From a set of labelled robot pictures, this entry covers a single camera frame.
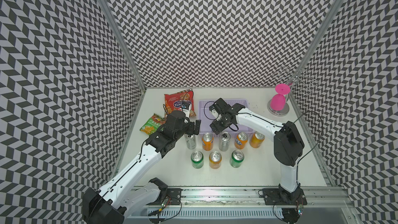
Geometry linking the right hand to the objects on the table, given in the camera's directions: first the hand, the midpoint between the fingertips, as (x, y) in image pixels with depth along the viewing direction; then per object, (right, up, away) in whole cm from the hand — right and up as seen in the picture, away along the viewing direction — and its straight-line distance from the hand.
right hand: (220, 126), depth 89 cm
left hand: (-16, +5, -12) cm, 21 cm away
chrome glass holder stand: (+58, +31, +18) cm, 68 cm away
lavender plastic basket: (-9, +7, -15) cm, 19 cm away
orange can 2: (+19, -6, -7) cm, 21 cm away
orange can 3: (-8, -7, -7) cm, 13 cm away
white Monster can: (-17, -6, -8) cm, 20 cm away
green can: (+7, -14, -11) cm, 19 cm away
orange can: (-4, -15, -10) cm, 18 cm away
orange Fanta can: (+10, -6, -7) cm, 14 cm away
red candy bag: (-32, +15, +17) cm, 39 cm away
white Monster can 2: (+1, -6, -9) cm, 11 cm away
